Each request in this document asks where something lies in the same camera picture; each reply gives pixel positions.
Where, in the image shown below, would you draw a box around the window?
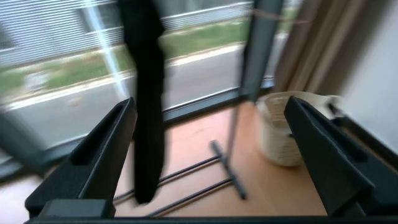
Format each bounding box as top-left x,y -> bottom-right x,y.
0,0 -> 302,184

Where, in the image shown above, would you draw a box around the black shorts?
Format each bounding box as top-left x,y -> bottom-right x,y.
117,0 -> 168,205

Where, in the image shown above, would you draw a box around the beige curtain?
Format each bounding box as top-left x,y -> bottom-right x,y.
273,0 -> 374,97

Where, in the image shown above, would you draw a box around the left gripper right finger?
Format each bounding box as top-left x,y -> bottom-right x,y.
284,95 -> 398,217

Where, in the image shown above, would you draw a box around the black clothes rack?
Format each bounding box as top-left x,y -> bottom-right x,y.
113,102 -> 248,218

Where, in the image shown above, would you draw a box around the white laundry basket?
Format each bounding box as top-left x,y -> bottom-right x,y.
255,90 -> 343,167

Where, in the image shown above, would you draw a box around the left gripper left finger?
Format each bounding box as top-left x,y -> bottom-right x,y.
24,96 -> 138,218

